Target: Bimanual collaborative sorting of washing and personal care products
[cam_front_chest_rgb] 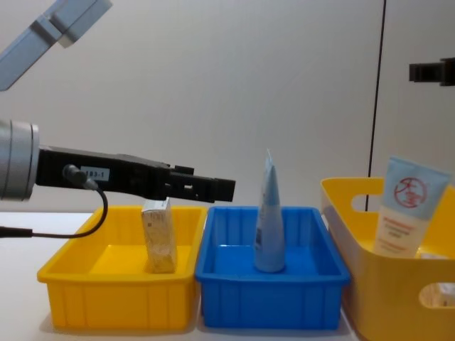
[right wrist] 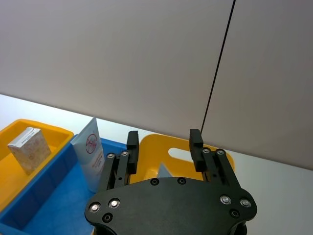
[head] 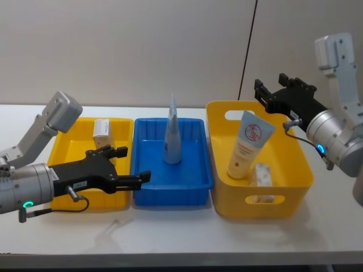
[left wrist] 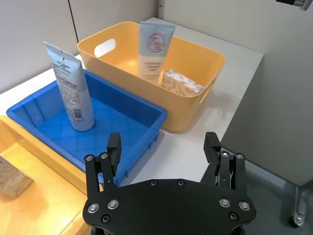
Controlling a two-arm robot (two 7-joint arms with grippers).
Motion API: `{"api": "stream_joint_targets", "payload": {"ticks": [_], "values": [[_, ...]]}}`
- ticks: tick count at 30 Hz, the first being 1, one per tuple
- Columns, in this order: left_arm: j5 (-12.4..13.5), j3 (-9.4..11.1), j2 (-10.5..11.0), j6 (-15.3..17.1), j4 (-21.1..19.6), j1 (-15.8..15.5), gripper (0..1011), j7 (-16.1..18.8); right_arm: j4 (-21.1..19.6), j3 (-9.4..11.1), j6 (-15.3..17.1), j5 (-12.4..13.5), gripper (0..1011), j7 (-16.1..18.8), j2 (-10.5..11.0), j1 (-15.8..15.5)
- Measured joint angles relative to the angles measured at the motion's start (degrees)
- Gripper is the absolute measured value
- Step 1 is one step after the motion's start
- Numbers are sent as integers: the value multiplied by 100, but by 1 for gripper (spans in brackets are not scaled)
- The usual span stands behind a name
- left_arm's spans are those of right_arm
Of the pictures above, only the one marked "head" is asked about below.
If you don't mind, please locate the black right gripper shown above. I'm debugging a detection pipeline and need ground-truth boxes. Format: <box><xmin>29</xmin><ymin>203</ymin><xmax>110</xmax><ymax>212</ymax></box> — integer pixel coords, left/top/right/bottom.
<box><xmin>254</xmin><ymin>73</ymin><xmax>329</xmax><ymax>133</ymax></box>

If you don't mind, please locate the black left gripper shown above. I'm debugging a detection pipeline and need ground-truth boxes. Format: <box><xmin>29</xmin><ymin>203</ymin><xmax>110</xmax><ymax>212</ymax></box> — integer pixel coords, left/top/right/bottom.
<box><xmin>48</xmin><ymin>144</ymin><xmax>153</xmax><ymax>198</ymax></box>

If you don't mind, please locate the white and cream carton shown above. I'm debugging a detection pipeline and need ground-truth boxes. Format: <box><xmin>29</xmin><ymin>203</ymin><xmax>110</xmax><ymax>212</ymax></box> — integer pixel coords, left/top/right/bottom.
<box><xmin>92</xmin><ymin>118</ymin><xmax>118</xmax><ymax>167</ymax></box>

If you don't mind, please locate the pale blue squeeze tube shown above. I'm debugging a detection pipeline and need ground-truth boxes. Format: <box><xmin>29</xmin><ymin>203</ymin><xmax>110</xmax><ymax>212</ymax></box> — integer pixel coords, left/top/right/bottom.
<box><xmin>162</xmin><ymin>93</ymin><xmax>183</xmax><ymax>165</ymax></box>

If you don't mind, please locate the shallow yellow plastic tray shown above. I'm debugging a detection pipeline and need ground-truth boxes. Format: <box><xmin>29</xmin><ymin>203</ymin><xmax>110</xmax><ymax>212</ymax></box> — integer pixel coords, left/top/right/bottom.
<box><xmin>47</xmin><ymin>117</ymin><xmax>135</xmax><ymax>211</ymax></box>

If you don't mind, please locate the cream tube with red print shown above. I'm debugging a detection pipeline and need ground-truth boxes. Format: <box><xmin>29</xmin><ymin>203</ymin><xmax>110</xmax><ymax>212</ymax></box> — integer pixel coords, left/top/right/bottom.
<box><xmin>226</xmin><ymin>110</ymin><xmax>277</xmax><ymax>180</ymax></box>

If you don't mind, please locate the blue plastic tray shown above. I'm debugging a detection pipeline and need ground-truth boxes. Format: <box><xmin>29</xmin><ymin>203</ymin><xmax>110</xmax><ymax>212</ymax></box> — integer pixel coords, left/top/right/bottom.
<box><xmin>130</xmin><ymin>117</ymin><xmax>214</xmax><ymax>207</ymax></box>

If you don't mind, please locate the small white patterned carton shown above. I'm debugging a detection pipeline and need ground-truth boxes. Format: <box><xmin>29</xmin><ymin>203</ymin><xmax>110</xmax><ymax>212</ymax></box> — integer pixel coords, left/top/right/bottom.
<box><xmin>248</xmin><ymin>162</ymin><xmax>275</xmax><ymax>205</ymax></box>

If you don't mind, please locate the left gripper thin dark cable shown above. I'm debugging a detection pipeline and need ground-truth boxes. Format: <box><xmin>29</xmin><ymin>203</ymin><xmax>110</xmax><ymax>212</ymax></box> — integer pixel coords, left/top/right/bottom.
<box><xmin>18</xmin><ymin>186</ymin><xmax>90</xmax><ymax>224</ymax></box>

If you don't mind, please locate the gripper thin dark cable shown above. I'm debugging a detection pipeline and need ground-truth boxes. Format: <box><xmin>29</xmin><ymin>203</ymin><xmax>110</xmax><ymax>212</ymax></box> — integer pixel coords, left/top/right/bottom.
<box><xmin>18</xmin><ymin>186</ymin><xmax>90</xmax><ymax>224</ymax></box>
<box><xmin>282</xmin><ymin>118</ymin><xmax>335</xmax><ymax>171</ymax></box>

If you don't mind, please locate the right gripper thin dark cable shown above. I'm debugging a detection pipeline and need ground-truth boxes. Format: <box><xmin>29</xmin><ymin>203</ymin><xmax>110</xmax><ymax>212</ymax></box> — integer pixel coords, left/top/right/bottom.
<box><xmin>282</xmin><ymin>118</ymin><xmax>335</xmax><ymax>171</ymax></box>

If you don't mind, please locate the deep yellow basket with handles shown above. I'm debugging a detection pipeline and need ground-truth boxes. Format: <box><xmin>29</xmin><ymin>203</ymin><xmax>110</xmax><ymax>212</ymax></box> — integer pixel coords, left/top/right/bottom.
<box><xmin>205</xmin><ymin>100</ymin><xmax>315</xmax><ymax>219</ymax></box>

